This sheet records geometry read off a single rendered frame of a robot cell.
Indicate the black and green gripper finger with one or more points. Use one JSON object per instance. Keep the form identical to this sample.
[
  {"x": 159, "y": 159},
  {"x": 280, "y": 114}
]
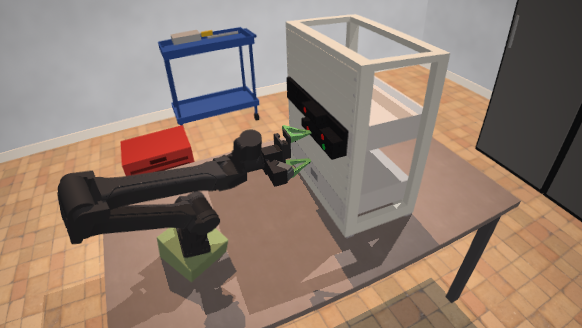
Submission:
[
  {"x": 297, "y": 133},
  {"x": 292, "y": 162}
]

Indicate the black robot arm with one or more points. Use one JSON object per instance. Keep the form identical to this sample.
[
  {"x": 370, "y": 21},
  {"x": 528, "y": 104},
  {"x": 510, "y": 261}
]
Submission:
[{"x": 193, "y": 214}]

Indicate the white open-frame rack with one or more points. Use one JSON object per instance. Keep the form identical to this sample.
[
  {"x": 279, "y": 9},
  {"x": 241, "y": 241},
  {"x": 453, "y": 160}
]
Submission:
[{"x": 331, "y": 86}]

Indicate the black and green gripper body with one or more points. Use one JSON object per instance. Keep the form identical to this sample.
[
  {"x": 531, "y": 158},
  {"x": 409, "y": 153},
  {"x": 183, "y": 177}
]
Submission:
[{"x": 285, "y": 145}]

